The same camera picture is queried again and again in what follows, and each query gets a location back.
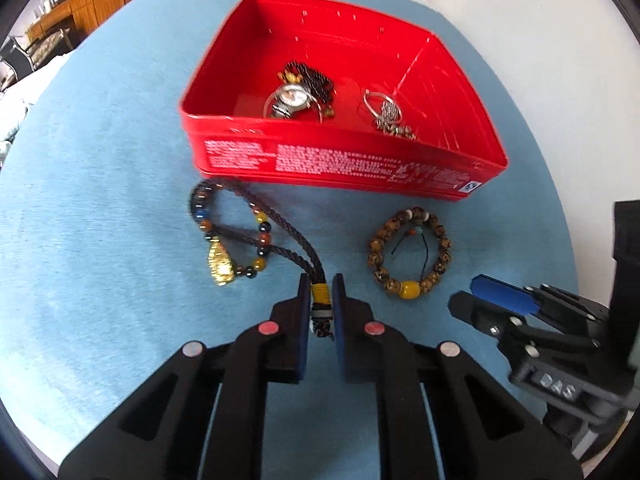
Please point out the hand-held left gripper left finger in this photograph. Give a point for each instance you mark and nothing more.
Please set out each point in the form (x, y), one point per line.
(302, 330)

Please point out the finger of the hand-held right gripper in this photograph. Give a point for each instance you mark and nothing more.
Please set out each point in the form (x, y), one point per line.
(475, 310)
(500, 294)

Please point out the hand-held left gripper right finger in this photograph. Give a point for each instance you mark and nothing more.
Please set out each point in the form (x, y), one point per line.
(340, 330)

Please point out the red tin box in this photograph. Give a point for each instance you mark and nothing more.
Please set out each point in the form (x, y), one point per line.
(325, 160)

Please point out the silver wristwatch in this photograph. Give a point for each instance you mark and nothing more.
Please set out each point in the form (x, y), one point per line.
(292, 97)

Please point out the large silver bangle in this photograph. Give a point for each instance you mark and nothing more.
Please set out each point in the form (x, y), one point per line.
(367, 98)

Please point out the bed bedding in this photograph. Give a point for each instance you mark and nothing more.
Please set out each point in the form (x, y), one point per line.
(20, 110)

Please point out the wooden desk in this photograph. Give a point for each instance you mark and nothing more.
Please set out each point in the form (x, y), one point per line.
(60, 20)

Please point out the black office chair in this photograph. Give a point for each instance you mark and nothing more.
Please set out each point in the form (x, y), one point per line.
(17, 57)

